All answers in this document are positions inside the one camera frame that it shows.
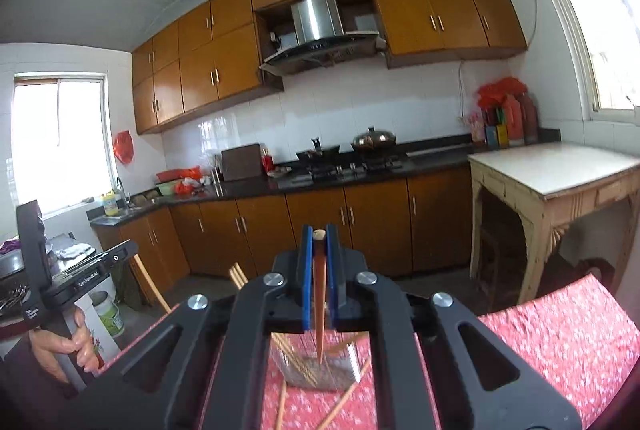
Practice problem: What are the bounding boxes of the wooden chopstick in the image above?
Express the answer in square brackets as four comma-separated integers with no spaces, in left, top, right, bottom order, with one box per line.
[316,358,372,430]
[134,254,171,314]
[229,262,248,289]
[326,332,368,355]
[312,230,326,364]
[273,379,288,430]

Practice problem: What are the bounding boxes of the lower wooden kitchen cabinets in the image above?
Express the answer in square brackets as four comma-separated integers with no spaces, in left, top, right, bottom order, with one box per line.
[90,164,472,291]

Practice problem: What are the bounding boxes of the person's left hand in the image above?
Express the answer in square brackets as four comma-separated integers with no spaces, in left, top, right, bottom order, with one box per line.
[28,307,100,384]

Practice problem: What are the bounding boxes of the white paint bucket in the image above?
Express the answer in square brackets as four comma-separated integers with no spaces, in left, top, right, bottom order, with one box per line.
[89,291,125,338]

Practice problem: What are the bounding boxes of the yellow detergent bottle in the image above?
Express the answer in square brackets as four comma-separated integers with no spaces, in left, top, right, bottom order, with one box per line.
[102,191,119,217]

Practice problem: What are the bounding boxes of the red floral tablecloth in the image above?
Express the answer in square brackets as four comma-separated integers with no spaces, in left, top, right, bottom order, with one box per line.
[96,273,640,430]

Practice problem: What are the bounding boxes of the left window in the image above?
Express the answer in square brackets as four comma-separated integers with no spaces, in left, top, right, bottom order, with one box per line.
[8,72,116,217]

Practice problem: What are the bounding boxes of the dark cutting board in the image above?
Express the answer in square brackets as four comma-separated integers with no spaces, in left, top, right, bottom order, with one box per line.
[221,143,264,182]

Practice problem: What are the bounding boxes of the cream wooden side table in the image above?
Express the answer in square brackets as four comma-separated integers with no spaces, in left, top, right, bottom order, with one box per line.
[468,142,639,305]

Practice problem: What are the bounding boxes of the red sauce bottle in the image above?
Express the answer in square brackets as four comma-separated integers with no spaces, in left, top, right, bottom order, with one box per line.
[262,147,274,173]

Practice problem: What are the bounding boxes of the lidded dark wok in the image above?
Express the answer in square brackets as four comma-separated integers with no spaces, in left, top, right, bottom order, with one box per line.
[350,126,397,154]

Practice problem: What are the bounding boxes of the black wok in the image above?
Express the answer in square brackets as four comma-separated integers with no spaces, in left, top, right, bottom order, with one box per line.
[296,138,341,164]

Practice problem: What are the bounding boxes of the red oil bottle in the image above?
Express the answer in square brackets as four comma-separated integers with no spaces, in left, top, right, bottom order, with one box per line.
[502,94,525,146]

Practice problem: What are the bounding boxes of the dark oil bottle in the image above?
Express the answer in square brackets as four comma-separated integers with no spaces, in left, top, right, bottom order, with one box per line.
[518,94,538,144]

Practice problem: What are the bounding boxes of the red bag on side table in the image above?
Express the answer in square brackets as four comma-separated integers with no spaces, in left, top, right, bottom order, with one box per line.
[476,76,528,109]

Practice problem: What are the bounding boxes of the steel range hood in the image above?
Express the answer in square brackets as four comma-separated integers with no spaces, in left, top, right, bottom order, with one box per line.
[256,0,386,77]

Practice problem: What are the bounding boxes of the wire utensil holder basket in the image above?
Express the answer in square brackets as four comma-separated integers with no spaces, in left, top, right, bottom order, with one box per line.
[270,332,364,392]

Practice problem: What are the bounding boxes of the red plastic bag on wall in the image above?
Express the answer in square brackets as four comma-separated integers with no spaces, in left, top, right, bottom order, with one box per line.
[112,130,134,166]

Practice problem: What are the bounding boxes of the upper wooden wall cabinets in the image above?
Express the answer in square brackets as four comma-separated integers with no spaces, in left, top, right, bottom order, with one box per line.
[131,0,527,135]

